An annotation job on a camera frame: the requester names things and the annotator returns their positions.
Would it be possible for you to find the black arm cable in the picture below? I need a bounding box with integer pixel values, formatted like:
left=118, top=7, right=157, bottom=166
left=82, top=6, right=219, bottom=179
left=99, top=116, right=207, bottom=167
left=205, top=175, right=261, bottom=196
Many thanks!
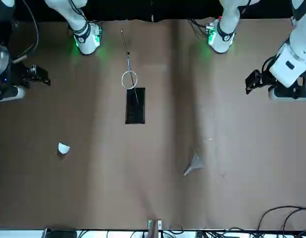
left=19, top=0, right=40, bottom=60

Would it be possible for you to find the clear glass funnel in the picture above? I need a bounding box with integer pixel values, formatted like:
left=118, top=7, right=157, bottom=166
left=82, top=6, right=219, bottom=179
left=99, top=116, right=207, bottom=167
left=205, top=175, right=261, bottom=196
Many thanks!
left=182, top=150, right=206, bottom=177

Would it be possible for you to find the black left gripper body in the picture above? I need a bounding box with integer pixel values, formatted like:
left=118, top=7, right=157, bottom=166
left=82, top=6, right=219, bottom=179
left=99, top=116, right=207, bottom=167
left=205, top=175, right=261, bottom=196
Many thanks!
left=258, top=70, right=276, bottom=90

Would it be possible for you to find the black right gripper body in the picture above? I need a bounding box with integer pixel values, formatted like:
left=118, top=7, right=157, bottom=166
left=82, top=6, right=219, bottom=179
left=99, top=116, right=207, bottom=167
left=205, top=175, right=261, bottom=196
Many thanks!
left=19, top=64, right=38, bottom=86

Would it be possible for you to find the metal ring stand black base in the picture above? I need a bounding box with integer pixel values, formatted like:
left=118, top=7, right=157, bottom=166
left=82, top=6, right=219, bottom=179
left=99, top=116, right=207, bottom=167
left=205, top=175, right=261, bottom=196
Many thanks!
left=120, top=29, right=147, bottom=125

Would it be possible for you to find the black base cable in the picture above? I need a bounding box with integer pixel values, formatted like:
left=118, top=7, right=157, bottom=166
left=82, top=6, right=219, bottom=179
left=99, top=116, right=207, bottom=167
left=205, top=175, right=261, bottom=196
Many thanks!
left=189, top=17, right=211, bottom=33

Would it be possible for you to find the aluminium profile post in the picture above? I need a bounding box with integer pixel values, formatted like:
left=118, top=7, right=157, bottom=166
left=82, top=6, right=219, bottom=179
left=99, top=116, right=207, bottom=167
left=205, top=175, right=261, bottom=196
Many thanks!
left=147, top=219, right=164, bottom=238

